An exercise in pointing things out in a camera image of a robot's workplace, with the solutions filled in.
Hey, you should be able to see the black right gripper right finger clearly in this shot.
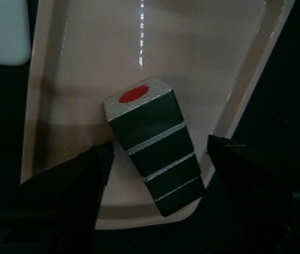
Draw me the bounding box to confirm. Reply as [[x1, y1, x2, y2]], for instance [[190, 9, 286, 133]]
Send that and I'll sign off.
[[204, 133, 300, 254]]

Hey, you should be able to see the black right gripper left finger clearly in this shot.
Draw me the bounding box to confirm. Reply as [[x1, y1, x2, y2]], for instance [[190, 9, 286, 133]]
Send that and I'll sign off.
[[0, 140, 116, 254]]

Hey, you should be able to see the green toy sushi roll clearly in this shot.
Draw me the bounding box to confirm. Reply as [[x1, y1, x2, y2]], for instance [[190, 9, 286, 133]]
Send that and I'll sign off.
[[101, 76, 207, 218]]

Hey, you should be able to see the white cutting board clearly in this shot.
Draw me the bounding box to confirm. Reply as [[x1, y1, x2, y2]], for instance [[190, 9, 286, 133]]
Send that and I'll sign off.
[[0, 0, 33, 66]]

